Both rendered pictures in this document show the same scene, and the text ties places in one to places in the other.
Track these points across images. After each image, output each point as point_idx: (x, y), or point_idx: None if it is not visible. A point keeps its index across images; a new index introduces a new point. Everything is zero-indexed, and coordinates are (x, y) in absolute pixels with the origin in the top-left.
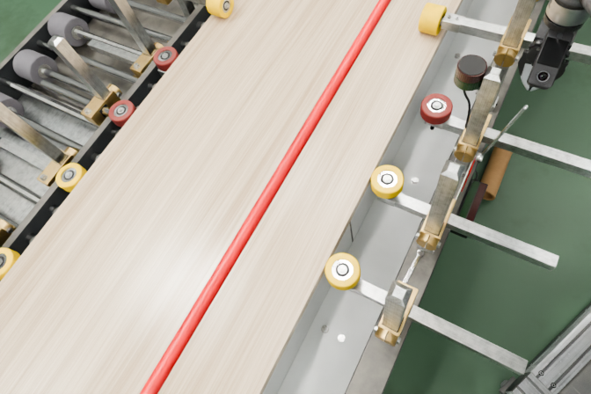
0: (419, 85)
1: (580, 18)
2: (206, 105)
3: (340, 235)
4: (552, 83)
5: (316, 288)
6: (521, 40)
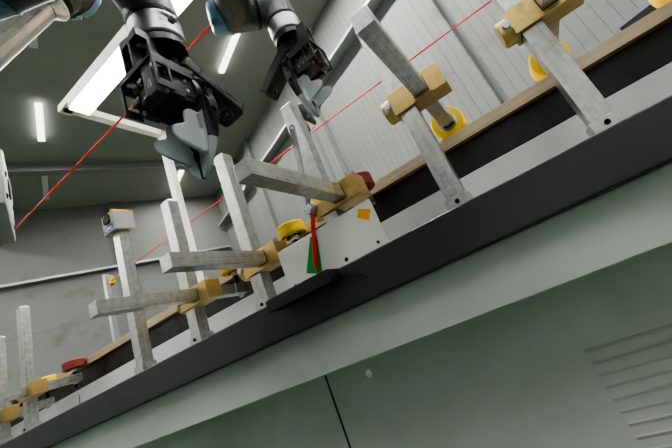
0: (440, 200)
1: (270, 35)
2: None
3: None
4: (260, 87)
5: (247, 304)
6: (399, 87)
